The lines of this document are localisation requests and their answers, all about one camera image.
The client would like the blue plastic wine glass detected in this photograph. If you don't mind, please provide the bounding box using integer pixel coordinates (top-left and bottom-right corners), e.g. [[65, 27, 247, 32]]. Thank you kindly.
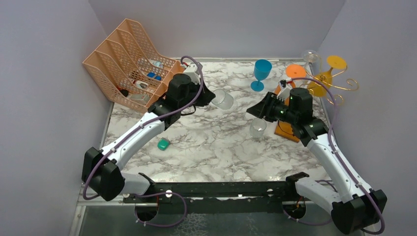
[[250, 59, 272, 92]]

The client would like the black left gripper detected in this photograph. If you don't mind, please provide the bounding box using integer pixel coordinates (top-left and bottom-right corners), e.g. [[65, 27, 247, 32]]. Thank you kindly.
[[179, 78, 216, 110]]

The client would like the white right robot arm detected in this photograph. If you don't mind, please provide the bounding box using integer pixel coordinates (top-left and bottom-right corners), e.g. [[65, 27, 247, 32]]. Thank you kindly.
[[246, 88, 387, 235]]

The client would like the yellow plastic wine glass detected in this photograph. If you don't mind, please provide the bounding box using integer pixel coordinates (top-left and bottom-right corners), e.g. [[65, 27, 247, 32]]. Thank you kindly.
[[307, 55, 347, 97]]

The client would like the peach plastic file organizer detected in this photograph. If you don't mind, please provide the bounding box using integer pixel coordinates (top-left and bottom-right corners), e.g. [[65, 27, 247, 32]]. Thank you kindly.
[[83, 19, 185, 114]]

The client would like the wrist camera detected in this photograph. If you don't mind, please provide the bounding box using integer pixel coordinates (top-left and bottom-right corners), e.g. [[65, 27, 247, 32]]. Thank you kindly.
[[277, 78, 296, 102], [183, 63, 203, 85]]

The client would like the wooden rack base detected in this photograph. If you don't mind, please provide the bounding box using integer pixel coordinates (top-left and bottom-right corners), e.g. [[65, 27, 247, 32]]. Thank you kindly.
[[274, 121, 299, 143]]

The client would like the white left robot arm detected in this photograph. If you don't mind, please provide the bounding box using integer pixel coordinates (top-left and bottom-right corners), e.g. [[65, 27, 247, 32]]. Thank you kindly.
[[82, 73, 215, 202]]

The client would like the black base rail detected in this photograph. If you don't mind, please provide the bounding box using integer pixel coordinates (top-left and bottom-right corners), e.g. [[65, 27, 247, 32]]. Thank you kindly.
[[123, 181, 302, 214]]

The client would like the clear wine glass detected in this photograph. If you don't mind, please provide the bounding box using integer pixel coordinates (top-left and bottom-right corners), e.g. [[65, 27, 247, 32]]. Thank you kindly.
[[301, 50, 320, 65]]

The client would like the orange plastic wine glass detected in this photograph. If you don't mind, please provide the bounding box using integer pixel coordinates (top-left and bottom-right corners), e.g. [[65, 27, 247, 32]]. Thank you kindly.
[[274, 64, 306, 105]]

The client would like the clear tumbler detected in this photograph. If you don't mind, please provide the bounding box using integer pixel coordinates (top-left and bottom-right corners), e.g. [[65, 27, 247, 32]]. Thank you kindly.
[[249, 118, 267, 139], [211, 88, 235, 110]]

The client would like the grey box in organizer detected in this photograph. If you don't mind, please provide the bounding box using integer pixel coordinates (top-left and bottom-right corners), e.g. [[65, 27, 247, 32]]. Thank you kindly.
[[129, 94, 150, 106]]

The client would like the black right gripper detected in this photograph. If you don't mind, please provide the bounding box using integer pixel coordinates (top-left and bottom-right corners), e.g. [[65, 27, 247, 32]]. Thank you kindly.
[[246, 91, 298, 125]]

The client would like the blue item in organizer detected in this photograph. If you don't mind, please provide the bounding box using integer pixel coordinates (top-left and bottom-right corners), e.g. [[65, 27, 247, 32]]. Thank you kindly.
[[147, 72, 162, 81]]

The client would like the gold wire glass rack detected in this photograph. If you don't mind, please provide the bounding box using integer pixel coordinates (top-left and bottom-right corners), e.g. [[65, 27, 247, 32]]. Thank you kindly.
[[301, 57, 359, 105]]

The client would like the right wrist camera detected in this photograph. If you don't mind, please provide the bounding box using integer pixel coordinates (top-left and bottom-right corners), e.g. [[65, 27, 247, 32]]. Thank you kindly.
[[277, 78, 296, 102]]

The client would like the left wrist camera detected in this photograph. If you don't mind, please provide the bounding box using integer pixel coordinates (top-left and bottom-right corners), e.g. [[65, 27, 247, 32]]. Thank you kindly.
[[183, 63, 203, 85]]

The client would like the green small box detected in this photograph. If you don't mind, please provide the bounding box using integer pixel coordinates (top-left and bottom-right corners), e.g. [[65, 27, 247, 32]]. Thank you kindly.
[[157, 138, 171, 151]]

